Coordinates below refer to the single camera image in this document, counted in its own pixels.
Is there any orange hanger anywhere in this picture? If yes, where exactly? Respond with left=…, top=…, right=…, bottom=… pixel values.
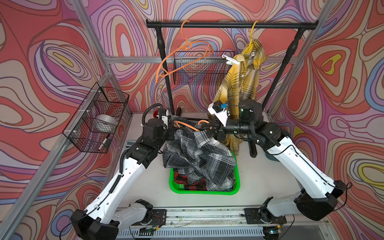
left=174, top=120, right=213, bottom=132
left=155, top=20, right=215, bottom=83

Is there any grey plaid shirt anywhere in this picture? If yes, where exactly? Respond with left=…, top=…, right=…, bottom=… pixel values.
left=163, top=116, right=236, bottom=192

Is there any red black plaid shirt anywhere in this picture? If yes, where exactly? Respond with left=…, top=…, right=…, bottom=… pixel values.
left=173, top=170, right=207, bottom=191

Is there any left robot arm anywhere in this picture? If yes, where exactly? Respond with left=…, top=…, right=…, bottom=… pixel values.
left=71, top=117, right=174, bottom=240

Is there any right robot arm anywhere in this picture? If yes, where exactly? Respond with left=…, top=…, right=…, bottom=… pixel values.
left=204, top=99, right=348, bottom=224

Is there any yellow hanger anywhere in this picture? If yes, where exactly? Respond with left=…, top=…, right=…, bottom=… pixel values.
left=242, top=21, right=259, bottom=55

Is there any red pen cup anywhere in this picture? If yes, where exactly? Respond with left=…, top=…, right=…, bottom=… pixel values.
left=153, top=109, right=161, bottom=119

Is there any green plastic basket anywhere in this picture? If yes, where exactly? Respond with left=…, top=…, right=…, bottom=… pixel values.
left=163, top=150, right=240, bottom=195

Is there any yellow plaid shirt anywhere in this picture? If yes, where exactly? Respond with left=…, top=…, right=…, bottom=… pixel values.
left=211, top=38, right=267, bottom=157

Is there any grey tape roll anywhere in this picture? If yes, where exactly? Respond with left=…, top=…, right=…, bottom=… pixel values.
left=92, top=114, right=118, bottom=134

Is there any black clothes rack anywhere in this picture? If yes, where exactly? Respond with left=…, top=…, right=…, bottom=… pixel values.
left=146, top=19, right=319, bottom=158

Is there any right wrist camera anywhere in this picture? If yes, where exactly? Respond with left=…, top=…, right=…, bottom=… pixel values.
left=208, top=100, right=229, bottom=127

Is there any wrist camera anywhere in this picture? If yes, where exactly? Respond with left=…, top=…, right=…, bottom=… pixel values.
left=208, top=100, right=229, bottom=127
left=158, top=109, right=169, bottom=125

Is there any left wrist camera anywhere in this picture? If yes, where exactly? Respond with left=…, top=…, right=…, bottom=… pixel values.
left=158, top=109, right=169, bottom=125

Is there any small wire basket on rack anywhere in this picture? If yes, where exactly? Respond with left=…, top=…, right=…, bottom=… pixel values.
left=172, top=50, right=235, bottom=86

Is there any white marker in wire basket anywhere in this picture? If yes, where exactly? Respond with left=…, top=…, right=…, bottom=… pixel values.
left=98, top=134, right=110, bottom=151

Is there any black wire basket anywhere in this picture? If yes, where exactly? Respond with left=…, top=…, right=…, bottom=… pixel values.
left=63, top=83, right=130, bottom=154

